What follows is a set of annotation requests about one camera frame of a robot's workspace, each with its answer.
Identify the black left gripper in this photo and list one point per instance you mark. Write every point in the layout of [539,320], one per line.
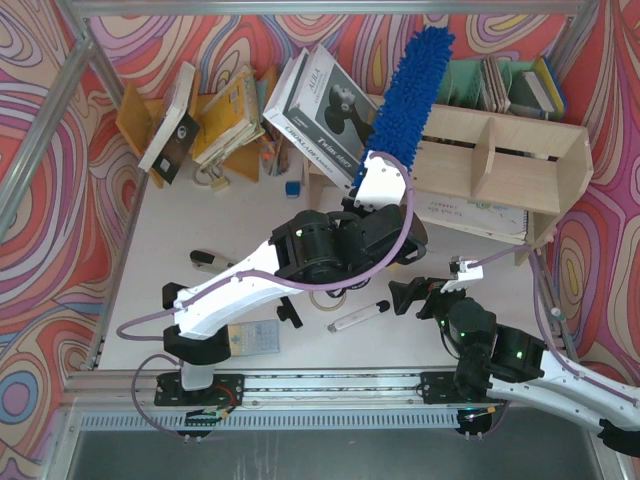
[382,220]

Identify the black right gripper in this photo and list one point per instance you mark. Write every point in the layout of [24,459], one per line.
[420,296]

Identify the black T-shaped plastic piece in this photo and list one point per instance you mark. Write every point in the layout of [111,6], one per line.
[287,312]

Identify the blue microfibre duster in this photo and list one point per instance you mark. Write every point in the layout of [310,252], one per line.
[400,120]

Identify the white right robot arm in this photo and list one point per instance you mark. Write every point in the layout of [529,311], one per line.
[501,363]

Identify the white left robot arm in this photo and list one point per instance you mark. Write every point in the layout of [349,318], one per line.
[314,251]

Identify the wooden bookshelf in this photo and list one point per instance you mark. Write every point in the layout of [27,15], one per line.
[543,167]

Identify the masking tape roll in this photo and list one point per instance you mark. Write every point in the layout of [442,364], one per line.
[329,304]

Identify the blue stamp block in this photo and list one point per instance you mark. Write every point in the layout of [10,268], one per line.
[293,189]

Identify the spiral notebook under shelf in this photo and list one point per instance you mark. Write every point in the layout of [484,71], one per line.
[501,223]

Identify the pencils bundle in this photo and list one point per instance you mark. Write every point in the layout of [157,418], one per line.
[274,156]

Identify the beige calculator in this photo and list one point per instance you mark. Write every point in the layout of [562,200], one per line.
[254,338]

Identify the black white Twins story book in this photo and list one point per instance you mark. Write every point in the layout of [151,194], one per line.
[330,109]

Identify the white Chokladfabriken book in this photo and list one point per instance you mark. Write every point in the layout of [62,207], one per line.
[274,113]

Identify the yellow worn books stack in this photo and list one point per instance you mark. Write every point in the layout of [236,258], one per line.
[229,121]

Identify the green desk organiser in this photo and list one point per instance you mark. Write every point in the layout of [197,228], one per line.
[462,84]

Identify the white book with black cover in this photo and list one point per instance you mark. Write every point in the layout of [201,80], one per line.
[173,130]

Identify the brown card stack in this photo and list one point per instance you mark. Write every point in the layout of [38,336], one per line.
[495,96]

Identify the grey book in organiser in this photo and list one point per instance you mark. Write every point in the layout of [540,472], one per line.
[528,97]

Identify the blue yellow book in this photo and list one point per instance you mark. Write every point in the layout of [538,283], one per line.
[543,68]

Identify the yellow wooden book stand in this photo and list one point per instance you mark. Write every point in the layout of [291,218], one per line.
[135,117]

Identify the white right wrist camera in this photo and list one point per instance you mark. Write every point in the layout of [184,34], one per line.
[464,272]

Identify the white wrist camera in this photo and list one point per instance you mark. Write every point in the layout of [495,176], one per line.
[383,182]
[464,272]

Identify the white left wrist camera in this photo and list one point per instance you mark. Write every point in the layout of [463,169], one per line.
[383,182]

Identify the padlock with ring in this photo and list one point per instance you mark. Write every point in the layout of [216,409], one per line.
[210,177]

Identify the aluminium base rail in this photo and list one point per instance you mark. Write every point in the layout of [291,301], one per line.
[277,400]

